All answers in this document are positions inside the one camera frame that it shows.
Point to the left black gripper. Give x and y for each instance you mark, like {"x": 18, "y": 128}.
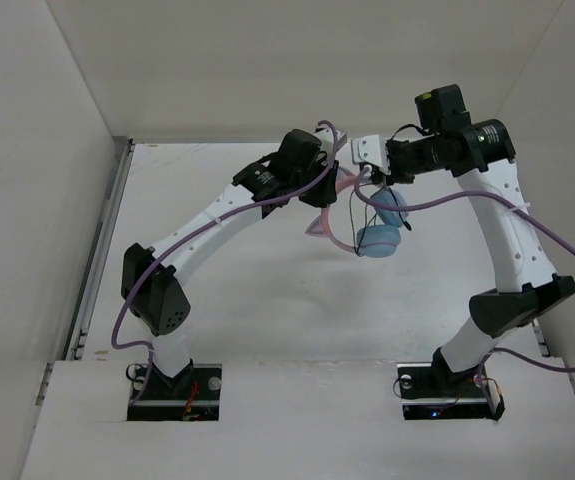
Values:
{"x": 327, "y": 195}

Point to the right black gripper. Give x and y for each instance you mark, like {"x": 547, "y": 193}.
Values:
{"x": 396, "y": 176}

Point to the pink blue cat-ear headphones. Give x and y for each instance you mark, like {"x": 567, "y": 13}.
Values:
{"x": 380, "y": 236}

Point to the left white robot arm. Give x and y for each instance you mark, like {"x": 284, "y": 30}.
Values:
{"x": 153, "y": 278}

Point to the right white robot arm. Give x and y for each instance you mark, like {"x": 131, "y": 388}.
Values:
{"x": 481, "y": 157}

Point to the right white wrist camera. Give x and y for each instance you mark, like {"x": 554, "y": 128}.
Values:
{"x": 371, "y": 150}

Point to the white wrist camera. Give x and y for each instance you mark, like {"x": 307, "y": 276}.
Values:
{"x": 371, "y": 150}
{"x": 331, "y": 143}

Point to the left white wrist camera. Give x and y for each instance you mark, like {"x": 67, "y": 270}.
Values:
{"x": 331, "y": 143}

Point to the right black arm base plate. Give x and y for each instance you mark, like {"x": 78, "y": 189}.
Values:
{"x": 474, "y": 397}

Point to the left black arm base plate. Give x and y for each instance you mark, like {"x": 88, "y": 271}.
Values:
{"x": 194, "y": 396}

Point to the left metal table rail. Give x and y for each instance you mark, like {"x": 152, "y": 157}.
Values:
{"x": 90, "y": 285}

